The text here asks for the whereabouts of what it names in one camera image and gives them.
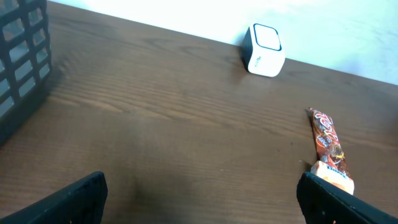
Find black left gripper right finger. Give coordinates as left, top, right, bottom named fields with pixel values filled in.
left=297, top=172, right=397, bottom=224

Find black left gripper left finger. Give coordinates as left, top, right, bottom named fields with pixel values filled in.
left=1, top=171, right=108, bottom=224

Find small orange box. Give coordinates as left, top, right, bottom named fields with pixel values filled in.
left=310, top=161, right=354, bottom=195

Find red chocolate bar wrapper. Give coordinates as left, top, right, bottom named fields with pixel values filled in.
left=309, top=108, right=351, bottom=178

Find grey plastic basket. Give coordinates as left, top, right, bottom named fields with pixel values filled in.
left=1, top=0, right=52, bottom=144

